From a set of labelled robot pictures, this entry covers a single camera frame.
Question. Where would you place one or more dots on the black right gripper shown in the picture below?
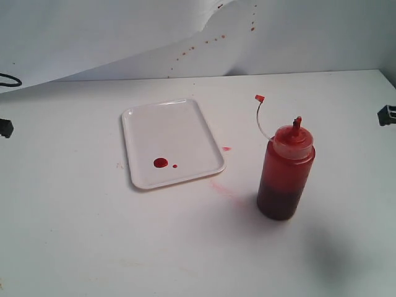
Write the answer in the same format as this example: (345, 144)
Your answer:
(387, 115)

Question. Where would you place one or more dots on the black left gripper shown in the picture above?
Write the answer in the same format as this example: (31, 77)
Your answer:
(6, 128)

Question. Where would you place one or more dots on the red sauce squeeze bottle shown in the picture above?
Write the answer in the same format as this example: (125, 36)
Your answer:
(288, 159)

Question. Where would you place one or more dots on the white rectangular plastic tray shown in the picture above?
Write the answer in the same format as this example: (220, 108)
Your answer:
(175, 130)

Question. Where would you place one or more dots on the red sauce drops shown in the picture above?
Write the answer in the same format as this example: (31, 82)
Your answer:
(160, 162)

